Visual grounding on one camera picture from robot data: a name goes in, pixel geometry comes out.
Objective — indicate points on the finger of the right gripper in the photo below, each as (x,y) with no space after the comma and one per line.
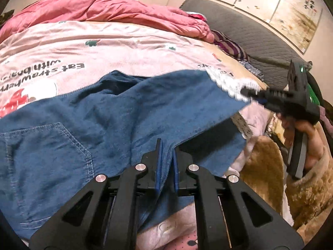
(261,98)
(246,92)

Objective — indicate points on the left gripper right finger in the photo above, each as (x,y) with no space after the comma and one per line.
(229,214)

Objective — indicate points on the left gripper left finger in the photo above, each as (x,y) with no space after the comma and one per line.
(104,213)

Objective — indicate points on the blue denim pants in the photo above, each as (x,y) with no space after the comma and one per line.
(51,148)

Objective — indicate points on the right hand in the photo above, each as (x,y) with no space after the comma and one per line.
(315,146)

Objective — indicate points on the grey quilted headboard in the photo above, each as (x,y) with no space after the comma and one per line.
(268,52)

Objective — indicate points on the brown fluffy coat front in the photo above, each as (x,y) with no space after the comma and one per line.
(263,172)

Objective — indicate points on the purple striped cloth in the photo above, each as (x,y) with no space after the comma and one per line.
(229,47)

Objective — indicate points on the pink strawberry bear bedsheet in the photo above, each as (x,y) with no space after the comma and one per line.
(48,60)

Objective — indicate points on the red pink quilt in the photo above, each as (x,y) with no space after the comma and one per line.
(124,11)

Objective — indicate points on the tree painting wall panels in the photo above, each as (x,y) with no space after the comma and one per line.
(296,20)

